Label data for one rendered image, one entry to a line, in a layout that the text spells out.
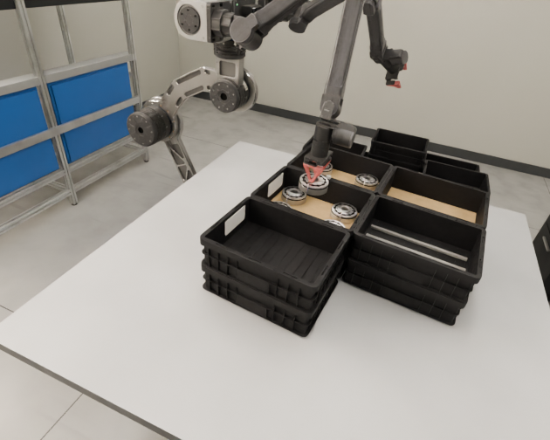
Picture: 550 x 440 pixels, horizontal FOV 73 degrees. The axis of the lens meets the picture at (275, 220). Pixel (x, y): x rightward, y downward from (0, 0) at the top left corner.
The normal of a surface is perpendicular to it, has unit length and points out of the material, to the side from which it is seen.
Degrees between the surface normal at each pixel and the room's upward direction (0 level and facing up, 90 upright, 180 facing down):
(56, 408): 0
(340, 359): 0
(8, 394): 0
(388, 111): 90
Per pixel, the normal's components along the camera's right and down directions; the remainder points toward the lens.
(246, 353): 0.08, -0.81
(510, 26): -0.39, 0.51
